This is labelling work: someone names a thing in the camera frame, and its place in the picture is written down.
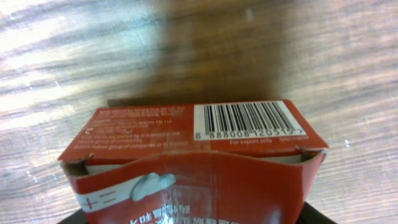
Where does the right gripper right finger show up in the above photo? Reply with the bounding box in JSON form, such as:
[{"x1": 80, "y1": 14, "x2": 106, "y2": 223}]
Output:
[{"x1": 297, "y1": 202, "x2": 337, "y2": 224}]

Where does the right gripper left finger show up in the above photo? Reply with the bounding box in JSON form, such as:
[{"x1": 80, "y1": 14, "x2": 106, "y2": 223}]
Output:
[{"x1": 57, "y1": 209, "x2": 87, "y2": 224}]

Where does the red medicine box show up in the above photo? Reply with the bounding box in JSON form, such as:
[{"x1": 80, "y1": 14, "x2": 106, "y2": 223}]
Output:
[{"x1": 59, "y1": 100, "x2": 328, "y2": 223}]

